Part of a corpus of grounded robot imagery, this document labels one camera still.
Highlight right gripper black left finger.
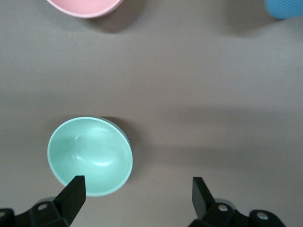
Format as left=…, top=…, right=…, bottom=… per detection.
left=0, top=175, right=87, bottom=227

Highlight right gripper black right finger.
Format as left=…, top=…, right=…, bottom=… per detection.
left=188, top=176, right=287, bottom=227

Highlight green bowl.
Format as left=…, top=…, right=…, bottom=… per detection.
left=46, top=116, right=134, bottom=197

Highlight pink bowl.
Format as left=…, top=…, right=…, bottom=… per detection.
left=45, top=0, right=124, bottom=18

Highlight blue ribbed cup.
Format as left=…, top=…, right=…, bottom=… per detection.
left=263, top=0, right=303, bottom=21

